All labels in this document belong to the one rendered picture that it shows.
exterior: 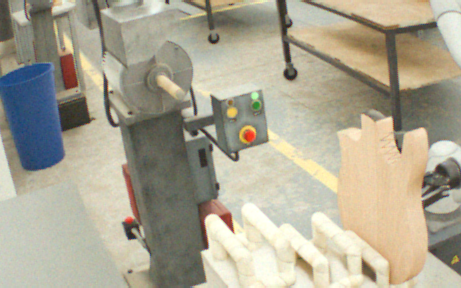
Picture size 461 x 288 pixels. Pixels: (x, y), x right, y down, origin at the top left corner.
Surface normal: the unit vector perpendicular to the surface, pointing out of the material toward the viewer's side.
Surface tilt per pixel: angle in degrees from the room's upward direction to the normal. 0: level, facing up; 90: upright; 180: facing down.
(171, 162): 90
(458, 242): 90
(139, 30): 90
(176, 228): 90
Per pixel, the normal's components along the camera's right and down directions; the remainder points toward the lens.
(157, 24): 0.39, 0.32
